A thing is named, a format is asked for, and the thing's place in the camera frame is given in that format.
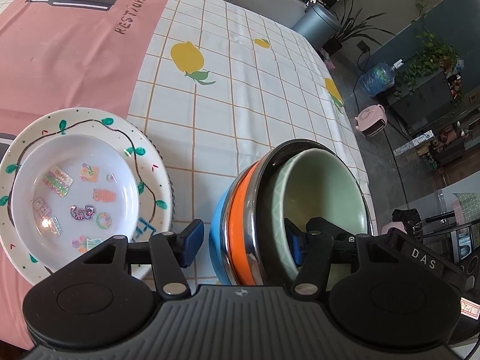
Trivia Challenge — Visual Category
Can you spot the snake plant in pot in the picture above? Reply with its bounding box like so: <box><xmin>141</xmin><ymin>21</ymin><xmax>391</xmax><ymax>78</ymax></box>
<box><xmin>322</xmin><ymin>0</ymin><xmax>394</xmax><ymax>55</ymax></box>

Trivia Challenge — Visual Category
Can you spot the green ceramic bowl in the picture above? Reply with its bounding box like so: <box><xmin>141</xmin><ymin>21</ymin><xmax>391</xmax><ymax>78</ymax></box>
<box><xmin>258</xmin><ymin>148</ymin><xmax>370</xmax><ymax>284</ymax></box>

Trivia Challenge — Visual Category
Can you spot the blue steel bowl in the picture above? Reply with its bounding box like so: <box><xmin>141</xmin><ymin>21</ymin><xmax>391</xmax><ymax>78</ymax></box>
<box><xmin>208</xmin><ymin>187</ymin><xmax>248</xmax><ymax>286</ymax></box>

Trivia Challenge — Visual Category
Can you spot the trailing green ivy plant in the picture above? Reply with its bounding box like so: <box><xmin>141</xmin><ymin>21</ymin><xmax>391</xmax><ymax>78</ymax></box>
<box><xmin>394</xmin><ymin>0</ymin><xmax>458</xmax><ymax>100</ymax></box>

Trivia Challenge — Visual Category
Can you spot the checked lemon tablecloth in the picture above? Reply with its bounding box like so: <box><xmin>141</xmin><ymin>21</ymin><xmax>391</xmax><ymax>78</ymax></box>
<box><xmin>0</xmin><ymin>0</ymin><xmax>376</xmax><ymax>285</ymax></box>

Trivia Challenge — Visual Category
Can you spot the small clear sticker dish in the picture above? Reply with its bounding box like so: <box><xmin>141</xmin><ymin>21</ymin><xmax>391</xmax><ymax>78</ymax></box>
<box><xmin>10</xmin><ymin>134</ymin><xmax>139</xmax><ymax>272</ymax></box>

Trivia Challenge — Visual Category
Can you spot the white painted ceramic plate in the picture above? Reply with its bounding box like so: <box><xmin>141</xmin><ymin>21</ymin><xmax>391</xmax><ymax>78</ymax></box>
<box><xmin>1</xmin><ymin>107</ymin><xmax>175</xmax><ymax>284</ymax></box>

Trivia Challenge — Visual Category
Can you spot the blue water jug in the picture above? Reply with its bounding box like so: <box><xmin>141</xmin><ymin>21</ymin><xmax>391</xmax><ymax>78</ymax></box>
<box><xmin>359</xmin><ymin>59</ymin><xmax>404</xmax><ymax>98</ymax></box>

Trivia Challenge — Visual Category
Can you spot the grey trash can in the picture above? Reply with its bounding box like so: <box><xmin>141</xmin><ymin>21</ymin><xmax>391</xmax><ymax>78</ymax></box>
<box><xmin>292</xmin><ymin>3</ymin><xmax>341</xmax><ymax>49</ymax></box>

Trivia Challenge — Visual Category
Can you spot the pink restaurant placemat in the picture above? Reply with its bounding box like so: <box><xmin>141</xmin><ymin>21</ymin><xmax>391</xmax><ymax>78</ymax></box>
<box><xmin>1</xmin><ymin>0</ymin><xmax>195</xmax><ymax>169</ymax></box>

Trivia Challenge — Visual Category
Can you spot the black power cable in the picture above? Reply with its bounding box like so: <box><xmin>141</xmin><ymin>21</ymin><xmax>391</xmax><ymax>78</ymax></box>
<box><xmin>352</xmin><ymin>40</ymin><xmax>413</xmax><ymax>211</ymax></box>

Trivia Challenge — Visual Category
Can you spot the pink space heater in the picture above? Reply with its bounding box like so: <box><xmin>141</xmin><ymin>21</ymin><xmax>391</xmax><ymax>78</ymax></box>
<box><xmin>355</xmin><ymin>104</ymin><xmax>387</xmax><ymax>138</ymax></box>

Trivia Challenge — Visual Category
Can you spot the orange steel bowl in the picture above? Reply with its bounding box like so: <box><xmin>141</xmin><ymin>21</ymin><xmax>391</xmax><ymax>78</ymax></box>
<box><xmin>227</xmin><ymin>138</ymin><xmax>376</xmax><ymax>286</ymax></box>

